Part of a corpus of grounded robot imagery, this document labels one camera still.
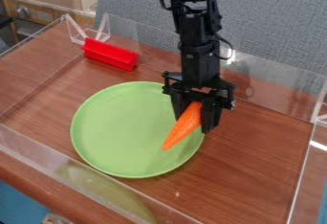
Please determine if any red plastic block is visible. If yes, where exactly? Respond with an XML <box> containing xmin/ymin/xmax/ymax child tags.
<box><xmin>82</xmin><ymin>38</ymin><xmax>139</xmax><ymax>71</ymax></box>

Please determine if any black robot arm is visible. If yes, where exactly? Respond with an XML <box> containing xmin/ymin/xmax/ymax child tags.
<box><xmin>160</xmin><ymin>0</ymin><xmax>235</xmax><ymax>133</ymax></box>

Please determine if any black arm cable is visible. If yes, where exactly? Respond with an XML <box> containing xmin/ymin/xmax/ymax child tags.
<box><xmin>210</xmin><ymin>34</ymin><xmax>235</xmax><ymax>61</ymax></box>

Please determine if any green round plate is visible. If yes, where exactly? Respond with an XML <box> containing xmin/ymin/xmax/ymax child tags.
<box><xmin>71</xmin><ymin>81</ymin><xmax>204</xmax><ymax>179</ymax></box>

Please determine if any orange toy carrot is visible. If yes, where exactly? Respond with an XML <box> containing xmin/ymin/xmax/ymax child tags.
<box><xmin>163</xmin><ymin>101</ymin><xmax>202</xmax><ymax>150</ymax></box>

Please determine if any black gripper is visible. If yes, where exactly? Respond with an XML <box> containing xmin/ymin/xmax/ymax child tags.
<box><xmin>163</xmin><ymin>71</ymin><xmax>236</xmax><ymax>133</ymax></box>

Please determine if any clear acrylic triangular bracket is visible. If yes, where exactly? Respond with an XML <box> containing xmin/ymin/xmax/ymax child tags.
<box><xmin>63</xmin><ymin>13</ymin><xmax>111</xmax><ymax>45</ymax></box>

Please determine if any clear acrylic enclosure wall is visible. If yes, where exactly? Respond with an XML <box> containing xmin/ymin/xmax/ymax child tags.
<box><xmin>0</xmin><ymin>17</ymin><xmax>327</xmax><ymax>224</ymax></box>

